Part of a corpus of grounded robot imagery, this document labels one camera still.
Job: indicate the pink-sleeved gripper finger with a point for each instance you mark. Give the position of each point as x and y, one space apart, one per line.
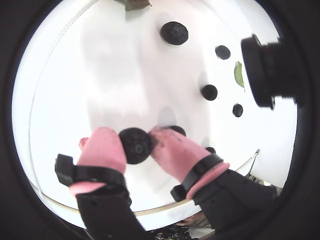
180 155
100 150

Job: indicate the large dark blueberry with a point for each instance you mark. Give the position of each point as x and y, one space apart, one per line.
136 146
174 33

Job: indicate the small dark blueberry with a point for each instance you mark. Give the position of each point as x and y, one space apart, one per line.
211 150
209 92
222 52

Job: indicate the medium dark blueberry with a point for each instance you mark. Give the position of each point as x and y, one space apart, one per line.
179 129

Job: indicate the small blueberry with stem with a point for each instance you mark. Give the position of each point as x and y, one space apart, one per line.
237 110

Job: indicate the white sheet mat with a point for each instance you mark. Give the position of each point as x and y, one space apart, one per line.
112 75

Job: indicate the flat pointed green leaf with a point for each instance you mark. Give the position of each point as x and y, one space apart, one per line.
239 73

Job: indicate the black camera lens module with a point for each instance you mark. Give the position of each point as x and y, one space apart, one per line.
260 75

